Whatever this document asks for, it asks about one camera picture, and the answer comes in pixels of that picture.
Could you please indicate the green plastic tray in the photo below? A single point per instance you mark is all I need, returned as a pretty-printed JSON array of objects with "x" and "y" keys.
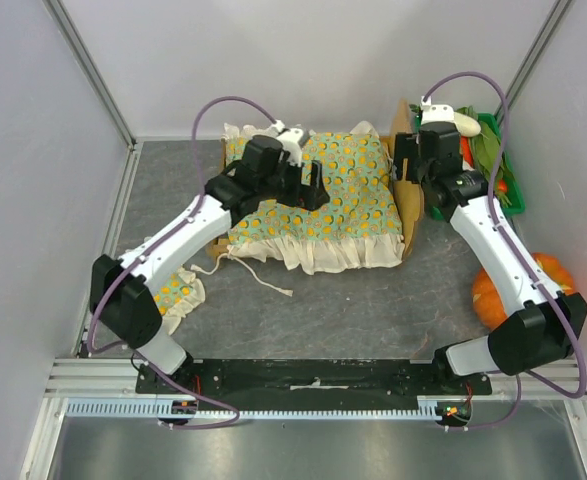
[{"x": 512, "y": 202}]

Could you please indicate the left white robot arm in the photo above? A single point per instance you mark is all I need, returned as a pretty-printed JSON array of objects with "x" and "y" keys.
[{"x": 122, "y": 290}]

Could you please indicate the green toy spinach leaves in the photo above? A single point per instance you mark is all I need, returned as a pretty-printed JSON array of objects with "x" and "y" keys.
[{"x": 484, "y": 147}]

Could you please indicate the large lemon print cushion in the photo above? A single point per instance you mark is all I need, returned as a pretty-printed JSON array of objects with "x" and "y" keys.
[{"x": 348, "y": 215}]

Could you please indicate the wooden pet bed frame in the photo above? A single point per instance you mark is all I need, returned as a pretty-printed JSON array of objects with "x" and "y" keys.
[{"x": 408, "y": 200}]

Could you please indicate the orange toy pumpkin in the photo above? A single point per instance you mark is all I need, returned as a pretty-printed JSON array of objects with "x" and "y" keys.
[{"x": 486, "y": 300}]

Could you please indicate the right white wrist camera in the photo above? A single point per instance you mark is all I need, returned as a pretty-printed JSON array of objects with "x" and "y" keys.
[{"x": 435, "y": 113}]

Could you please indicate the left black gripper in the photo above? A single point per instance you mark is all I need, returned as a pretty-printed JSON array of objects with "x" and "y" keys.
[{"x": 310, "y": 197}]

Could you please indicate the white toy radish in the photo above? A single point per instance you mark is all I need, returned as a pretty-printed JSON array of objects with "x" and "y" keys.
[{"x": 466, "y": 126}]

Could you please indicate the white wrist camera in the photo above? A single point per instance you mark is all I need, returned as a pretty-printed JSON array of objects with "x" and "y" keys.
[
  {"x": 435, "y": 113},
  {"x": 293, "y": 141}
]

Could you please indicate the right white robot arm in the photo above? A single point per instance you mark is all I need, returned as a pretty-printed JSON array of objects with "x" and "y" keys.
[{"x": 542, "y": 321}]

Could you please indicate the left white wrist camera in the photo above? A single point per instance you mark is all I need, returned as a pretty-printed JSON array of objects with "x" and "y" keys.
[{"x": 293, "y": 141}]

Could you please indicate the small lemon print pillow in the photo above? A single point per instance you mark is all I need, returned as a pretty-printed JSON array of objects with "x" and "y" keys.
[{"x": 182, "y": 293}]

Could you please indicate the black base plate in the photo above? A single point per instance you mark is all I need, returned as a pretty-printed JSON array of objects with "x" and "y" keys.
[{"x": 315, "y": 383}]

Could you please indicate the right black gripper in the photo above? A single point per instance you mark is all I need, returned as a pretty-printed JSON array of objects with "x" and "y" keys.
[{"x": 418, "y": 159}]

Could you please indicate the grey slotted cable duct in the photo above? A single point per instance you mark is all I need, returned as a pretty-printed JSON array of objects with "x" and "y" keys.
[{"x": 171, "y": 409}]

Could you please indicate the orange toy carrot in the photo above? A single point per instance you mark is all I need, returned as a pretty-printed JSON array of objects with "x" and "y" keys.
[{"x": 466, "y": 152}]

